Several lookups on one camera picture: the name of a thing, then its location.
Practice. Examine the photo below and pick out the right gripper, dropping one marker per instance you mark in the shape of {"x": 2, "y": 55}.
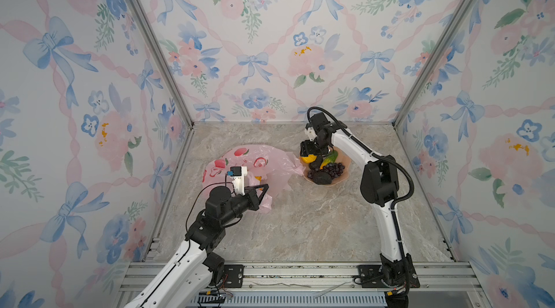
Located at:
{"x": 305, "y": 148}

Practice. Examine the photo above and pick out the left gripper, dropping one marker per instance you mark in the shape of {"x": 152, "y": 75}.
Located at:
{"x": 253, "y": 199}

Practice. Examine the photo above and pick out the yellow bell pepper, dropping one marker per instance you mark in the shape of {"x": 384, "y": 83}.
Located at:
{"x": 308, "y": 159}

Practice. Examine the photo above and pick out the pink plastic bag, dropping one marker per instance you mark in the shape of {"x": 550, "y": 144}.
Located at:
{"x": 265, "y": 165}

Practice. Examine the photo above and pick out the dark avocado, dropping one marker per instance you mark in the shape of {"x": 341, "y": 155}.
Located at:
{"x": 322, "y": 178}
{"x": 316, "y": 165}

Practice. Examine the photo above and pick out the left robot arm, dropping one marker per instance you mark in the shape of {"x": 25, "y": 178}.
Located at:
{"x": 195, "y": 266}

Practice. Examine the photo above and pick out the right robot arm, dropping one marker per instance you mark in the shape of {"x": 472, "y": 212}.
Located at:
{"x": 384, "y": 184}

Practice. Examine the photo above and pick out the purple grape bunch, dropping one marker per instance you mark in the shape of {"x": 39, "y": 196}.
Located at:
{"x": 336, "y": 170}

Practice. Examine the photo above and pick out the pink fruit plate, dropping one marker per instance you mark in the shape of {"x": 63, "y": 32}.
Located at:
{"x": 342, "y": 158}

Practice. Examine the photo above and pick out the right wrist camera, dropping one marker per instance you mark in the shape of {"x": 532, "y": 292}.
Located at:
{"x": 310, "y": 132}

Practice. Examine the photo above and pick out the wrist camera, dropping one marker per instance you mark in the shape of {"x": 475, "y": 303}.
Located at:
{"x": 310, "y": 132}
{"x": 238, "y": 176}

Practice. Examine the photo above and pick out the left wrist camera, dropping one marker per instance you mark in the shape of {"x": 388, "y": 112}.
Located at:
{"x": 238, "y": 176}

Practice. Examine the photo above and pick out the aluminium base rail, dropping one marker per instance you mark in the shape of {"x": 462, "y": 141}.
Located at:
{"x": 313, "y": 284}

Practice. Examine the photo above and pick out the left corner aluminium post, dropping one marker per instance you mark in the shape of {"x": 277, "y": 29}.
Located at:
{"x": 148, "y": 34}

